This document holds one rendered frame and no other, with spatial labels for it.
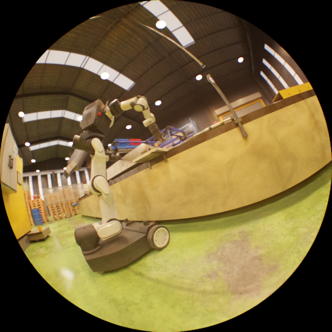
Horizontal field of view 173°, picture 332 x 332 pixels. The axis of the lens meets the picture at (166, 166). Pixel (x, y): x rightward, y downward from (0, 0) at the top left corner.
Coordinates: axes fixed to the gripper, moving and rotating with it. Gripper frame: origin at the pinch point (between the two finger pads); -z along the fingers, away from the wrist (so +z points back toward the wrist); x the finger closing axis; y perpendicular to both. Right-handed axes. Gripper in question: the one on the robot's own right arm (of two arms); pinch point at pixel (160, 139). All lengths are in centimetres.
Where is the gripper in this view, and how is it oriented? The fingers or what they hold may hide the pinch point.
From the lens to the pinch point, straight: 117.7
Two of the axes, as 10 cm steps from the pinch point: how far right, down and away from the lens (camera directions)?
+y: -3.5, 4.6, -8.2
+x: -7.8, 3.4, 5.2
